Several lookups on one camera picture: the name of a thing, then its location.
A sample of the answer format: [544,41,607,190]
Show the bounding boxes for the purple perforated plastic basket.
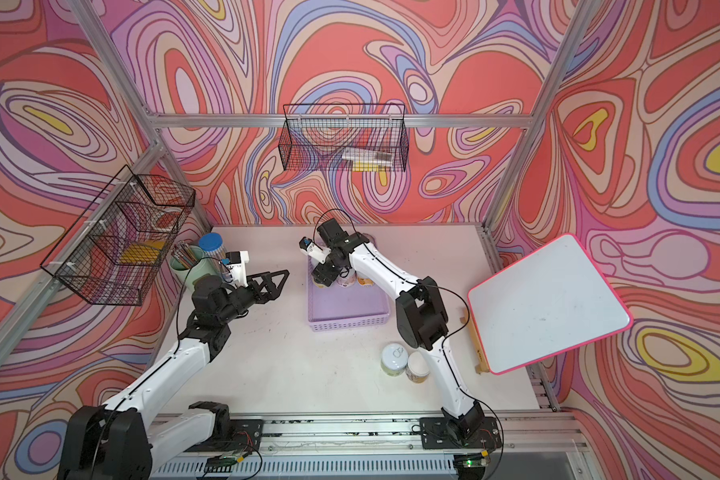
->
[306,258,391,332]

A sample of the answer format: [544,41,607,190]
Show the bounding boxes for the beige lid can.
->
[405,351,430,384]

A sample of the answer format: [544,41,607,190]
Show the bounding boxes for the markers in wire basket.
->
[341,147,394,172]

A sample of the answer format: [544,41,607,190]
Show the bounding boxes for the blue lid pencil jar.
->
[197,232,227,261]

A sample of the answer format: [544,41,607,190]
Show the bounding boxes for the black wire basket back wall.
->
[278,101,410,173]

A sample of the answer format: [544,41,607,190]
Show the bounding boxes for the wooden whiteboard stand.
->
[460,308,491,374]

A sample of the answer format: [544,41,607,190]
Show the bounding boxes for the green pencil cup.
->
[169,241,219,292]

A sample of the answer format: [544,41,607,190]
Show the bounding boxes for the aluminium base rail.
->
[143,412,603,479]

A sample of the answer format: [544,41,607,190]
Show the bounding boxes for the blue label soup can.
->
[364,233,376,249]

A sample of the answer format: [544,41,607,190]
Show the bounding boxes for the black wire basket left wall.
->
[40,166,196,306]

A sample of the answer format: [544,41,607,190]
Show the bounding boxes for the silver pull tab can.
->
[336,269,357,288]

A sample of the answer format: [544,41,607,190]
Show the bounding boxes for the green label can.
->
[380,342,409,377]

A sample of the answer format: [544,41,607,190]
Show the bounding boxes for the yellow item in wire basket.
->
[118,240,165,265]

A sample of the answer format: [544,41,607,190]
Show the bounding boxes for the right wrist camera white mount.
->
[299,237,330,265]

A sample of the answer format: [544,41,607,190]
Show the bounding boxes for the aluminium frame post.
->
[482,0,602,234]

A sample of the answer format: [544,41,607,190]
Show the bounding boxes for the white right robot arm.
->
[299,219,485,446]

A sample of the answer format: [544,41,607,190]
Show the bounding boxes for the black wire basket wall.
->
[278,101,410,173]
[40,166,196,306]

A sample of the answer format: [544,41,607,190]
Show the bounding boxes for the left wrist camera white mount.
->
[220,250,250,287]

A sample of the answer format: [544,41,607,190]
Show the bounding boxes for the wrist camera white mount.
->
[299,237,330,265]
[220,250,250,287]

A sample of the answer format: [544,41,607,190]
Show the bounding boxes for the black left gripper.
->
[214,270,286,327]

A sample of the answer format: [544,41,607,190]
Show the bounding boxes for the whiteboard with pink rim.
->
[468,234,634,375]

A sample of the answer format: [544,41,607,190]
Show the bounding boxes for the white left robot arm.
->
[58,270,290,479]

